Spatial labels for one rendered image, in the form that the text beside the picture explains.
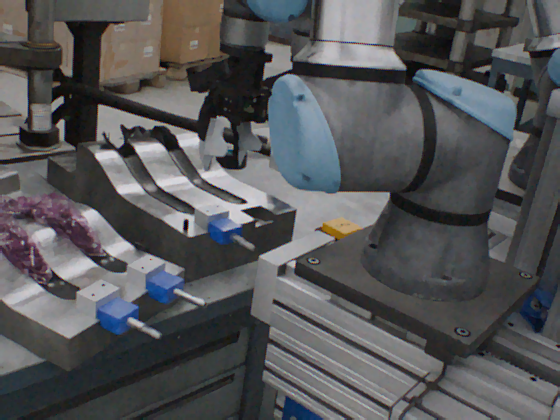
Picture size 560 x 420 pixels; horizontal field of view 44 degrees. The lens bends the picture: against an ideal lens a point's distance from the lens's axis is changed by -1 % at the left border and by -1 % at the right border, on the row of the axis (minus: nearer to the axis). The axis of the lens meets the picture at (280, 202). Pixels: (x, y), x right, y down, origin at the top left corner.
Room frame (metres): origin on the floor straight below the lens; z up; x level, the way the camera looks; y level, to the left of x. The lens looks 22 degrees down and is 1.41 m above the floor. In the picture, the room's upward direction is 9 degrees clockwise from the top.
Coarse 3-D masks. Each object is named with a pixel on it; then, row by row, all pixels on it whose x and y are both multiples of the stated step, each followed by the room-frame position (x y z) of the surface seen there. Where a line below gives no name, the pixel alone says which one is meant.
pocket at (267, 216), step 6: (240, 210) 1.18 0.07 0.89; (246, 210) 1.19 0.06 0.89; (252, 210) 1.21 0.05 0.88; (258, 210) 1.22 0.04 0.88; (264, 210) 1.21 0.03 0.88; (270, 210) 1.20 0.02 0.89; (252, 216) 1.21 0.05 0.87; (258, 216) 1.22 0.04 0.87; (264, 216) 1.21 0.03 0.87; (270, 216) 1.20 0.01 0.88; (258, 222) 1.20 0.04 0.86; (264, 222) 1.18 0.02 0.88; (270, 222) 1.18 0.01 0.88
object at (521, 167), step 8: (536, 128) 1.15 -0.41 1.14; (536, 136) 1.14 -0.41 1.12; (528, 144) 1.15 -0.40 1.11; (536, 144) 1.13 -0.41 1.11; (520, 152) 1.16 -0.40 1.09; (528, 152) 1.15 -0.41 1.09; (536, 152) 1.13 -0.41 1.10; (512, 160) 1.18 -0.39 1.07; (520, 160) 1.16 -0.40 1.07; (528, 160) 1.13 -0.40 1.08; (512, 168) 1.15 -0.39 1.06; (520, 168) 1.15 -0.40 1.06; (528, 168) 1.12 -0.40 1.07; (512, 176) 1.15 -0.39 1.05; (520, 176) 1.12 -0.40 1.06; (528, 176) 1.11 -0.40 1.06; (520, 184) 1.12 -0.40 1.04
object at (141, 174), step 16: (144, 128) 1.40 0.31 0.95; (160, 128) 1.42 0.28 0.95; (112, 144) 1.29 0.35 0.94; (128, 144) 1.32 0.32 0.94; (176, 144) 1.39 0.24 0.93; (128, 160) 1.28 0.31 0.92; (176, 160) 1.34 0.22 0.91; (144, 176) 1.26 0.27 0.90; (192, 176) 1.32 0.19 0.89; (160, 192) 1.23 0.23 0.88; (208, 192) 1.25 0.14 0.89; (224, 192) 1.27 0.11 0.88; (176, 208) 1.16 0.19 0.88; (192, 208) 1.17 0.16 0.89
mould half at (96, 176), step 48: (96, 144) 1.29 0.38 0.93; (144, 144) 1.34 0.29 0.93; (192, 144) 1.41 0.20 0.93; (96, 192) 1.24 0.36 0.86; (144, 192) 1.21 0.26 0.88; (192, 192) 1.25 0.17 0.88; (240, 192) 1.28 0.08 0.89; (144, 240) 1.12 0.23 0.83; (192, 240) 1.05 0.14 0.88; (288, 240) 1.22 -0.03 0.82
